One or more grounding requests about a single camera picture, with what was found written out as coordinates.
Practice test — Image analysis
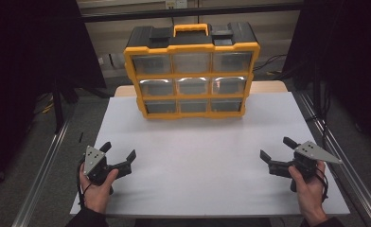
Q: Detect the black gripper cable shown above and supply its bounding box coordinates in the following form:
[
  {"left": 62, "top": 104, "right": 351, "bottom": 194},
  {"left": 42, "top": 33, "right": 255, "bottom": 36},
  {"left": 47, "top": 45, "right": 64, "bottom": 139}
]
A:
[
  {"left": 76, "top": 160, "right": 93, "bottom": 207},
  {"left": 315, "top": 172, "right": 329, "bottom": 203}
]

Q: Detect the aluminium floor rail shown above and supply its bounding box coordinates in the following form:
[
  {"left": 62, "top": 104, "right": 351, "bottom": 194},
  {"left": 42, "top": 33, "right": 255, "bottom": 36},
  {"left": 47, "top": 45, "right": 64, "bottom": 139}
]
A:
[
  {"left": 295, "top": 90, "right": 371, "bottom": 227},
  {"left": 10, "top": 118, "right": 72, "bottom": 227}
]

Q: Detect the set of clear plastic drawers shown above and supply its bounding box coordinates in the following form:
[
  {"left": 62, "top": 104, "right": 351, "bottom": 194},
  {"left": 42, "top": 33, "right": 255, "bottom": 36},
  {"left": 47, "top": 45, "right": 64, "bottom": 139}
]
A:
[{"left": 132, "top": 51, "right": 254, "bottom": 114}]

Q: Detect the black metal stand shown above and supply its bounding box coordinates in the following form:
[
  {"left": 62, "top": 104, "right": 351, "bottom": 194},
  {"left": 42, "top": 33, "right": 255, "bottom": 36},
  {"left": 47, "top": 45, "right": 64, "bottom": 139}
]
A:
[{"left": 52, "top": 75, "right": 80, "bottom": 134}]

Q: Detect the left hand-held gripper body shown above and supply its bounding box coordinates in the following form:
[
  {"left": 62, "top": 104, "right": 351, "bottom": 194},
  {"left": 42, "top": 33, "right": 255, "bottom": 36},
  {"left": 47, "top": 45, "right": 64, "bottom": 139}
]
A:
[{"left": 82, "top": 145, "right": 115, "bottom": 186}]

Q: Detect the white wall socket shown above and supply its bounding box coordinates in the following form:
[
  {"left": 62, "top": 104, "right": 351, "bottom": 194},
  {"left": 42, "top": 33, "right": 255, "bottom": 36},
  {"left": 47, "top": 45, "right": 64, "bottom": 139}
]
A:
[{"left": 165, "top": 0, "right": 188, "bottom": 10}]

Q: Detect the yellow and black drawer organizer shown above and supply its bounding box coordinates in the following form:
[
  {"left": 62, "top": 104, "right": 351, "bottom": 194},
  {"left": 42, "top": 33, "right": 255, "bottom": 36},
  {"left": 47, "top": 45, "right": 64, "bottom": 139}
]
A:
[{"left": 123, "top": 22, "right": 261, "bottom": 120}]

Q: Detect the black floor cable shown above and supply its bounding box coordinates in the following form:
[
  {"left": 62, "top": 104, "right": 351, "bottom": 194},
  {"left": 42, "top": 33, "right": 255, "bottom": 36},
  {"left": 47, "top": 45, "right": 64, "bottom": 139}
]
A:
[{"left": 252, "top": 53, "right": 290, "bottom": 77}]

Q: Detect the yellow floor cable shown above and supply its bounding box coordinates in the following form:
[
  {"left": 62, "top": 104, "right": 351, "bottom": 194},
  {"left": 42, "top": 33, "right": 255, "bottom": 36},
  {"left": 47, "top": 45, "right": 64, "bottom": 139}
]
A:
[{"left": 40, "top": 94, "right": 56, "bottom": 115}]

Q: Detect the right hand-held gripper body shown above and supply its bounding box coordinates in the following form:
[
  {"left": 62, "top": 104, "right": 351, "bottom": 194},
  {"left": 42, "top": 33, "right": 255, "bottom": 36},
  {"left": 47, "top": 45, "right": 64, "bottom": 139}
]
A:
[{"left": 289, "top": 140, "right": 344, "bottom": 183}]

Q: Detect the black horizontal bar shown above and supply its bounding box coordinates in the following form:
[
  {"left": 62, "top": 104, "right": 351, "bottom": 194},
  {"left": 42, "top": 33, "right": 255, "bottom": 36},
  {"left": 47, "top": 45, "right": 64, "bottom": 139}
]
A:
[{"left": 80, "top": 2, "right": 305, "bottom": 24}]

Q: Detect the person's left hand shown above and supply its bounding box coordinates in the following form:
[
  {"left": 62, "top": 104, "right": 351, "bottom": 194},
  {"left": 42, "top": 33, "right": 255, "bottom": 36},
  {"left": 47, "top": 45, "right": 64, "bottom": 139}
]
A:
[{"left": 79, "top": 168, "right": 120, "bottom": 216}]

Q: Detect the person's right hand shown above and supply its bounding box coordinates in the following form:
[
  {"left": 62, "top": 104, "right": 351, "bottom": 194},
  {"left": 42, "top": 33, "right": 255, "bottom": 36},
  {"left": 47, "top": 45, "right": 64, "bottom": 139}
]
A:
[{"left": 288, "top": 161, "right": 328, "bottom": 222}]

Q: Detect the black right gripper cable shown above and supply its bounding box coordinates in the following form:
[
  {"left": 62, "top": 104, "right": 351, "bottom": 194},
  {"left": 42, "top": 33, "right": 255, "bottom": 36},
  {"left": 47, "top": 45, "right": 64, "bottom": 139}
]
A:
[{"left": 315, "top": 172, "right": 329, "bottom": 203}]

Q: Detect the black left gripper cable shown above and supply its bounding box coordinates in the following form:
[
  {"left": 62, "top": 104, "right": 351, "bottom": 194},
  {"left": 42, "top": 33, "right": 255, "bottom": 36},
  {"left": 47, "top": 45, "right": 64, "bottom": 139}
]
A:
[{"left": 76, "top": 160, "right": 93, "bottom": 207}]

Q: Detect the black curtain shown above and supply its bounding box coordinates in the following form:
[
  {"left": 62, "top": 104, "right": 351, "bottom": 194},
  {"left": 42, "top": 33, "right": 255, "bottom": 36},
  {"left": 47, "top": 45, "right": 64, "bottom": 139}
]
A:
[
  {"left": 0, "top": 0, "right": 108, "bottom": 197},
  {"left": 281, "top": 0, "right": 371, "bottom": 159}
]

